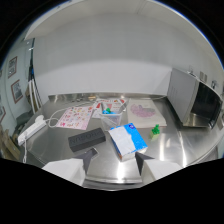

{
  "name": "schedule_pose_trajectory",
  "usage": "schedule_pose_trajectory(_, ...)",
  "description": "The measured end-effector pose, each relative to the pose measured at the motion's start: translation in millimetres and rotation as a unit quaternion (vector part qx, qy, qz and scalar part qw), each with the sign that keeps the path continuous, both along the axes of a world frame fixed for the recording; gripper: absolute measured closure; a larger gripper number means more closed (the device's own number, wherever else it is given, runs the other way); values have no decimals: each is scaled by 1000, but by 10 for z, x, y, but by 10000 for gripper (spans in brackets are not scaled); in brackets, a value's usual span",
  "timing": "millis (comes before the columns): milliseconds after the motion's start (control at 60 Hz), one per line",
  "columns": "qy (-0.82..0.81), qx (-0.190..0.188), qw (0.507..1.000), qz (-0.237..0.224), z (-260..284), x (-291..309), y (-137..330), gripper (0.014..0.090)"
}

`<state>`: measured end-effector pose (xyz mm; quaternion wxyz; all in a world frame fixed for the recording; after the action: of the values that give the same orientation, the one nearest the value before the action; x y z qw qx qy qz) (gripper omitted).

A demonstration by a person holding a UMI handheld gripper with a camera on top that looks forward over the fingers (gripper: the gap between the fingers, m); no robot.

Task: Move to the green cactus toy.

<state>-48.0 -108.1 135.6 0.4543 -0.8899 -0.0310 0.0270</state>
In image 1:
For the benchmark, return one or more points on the pink sticker sheet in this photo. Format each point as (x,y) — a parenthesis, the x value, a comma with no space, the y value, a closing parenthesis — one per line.
(74,117)

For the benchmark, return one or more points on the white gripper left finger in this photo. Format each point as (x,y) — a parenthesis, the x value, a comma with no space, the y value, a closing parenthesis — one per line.
(68,166)

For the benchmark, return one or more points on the white book with pink print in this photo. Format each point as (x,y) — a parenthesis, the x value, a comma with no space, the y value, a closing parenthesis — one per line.
(144,112)

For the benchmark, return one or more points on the clear plastic container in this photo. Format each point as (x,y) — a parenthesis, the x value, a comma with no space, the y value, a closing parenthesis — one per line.
(111,120)

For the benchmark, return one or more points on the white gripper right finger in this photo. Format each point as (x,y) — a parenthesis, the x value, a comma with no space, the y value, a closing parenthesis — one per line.
(156,168)

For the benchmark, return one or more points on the small blue green toy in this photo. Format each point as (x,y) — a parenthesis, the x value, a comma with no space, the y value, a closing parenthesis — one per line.
(107,110)

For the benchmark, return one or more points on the cardboard box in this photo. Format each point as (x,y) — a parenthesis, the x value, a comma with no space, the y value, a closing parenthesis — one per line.
(9,146)

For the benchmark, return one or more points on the red white picture sheet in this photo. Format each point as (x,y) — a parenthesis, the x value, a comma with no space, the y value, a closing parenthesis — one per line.
(109,106)

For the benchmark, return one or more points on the black rectangular box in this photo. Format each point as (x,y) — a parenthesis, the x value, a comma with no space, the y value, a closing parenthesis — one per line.
(86,138)

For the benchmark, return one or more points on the framed wall picture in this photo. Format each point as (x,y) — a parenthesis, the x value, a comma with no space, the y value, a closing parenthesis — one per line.
(17,91)
(12,66)
(2,113)

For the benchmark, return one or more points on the white power strip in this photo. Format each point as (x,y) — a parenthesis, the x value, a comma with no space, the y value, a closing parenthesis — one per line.
(30,129)

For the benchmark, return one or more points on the blue white tissue pack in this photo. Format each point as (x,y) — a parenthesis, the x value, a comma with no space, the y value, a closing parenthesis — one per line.
(127,141)

